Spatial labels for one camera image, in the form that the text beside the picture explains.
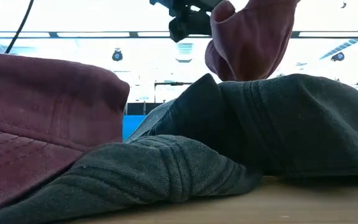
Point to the dark grey baseball cap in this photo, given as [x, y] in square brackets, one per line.
[135, 174]
[154, 119]
[291, 124]

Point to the black ceiling spotlight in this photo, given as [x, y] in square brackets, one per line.
[338, 56]
[117, 55]

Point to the black overhead frame beam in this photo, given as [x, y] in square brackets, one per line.
[133, 34]

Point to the maroon baseball cap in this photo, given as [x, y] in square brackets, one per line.
[42, 109]
[253, 40]

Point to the ceiling air vent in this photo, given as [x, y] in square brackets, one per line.
[184, 49]

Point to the teal plastic bin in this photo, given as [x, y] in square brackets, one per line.
[132, 126]

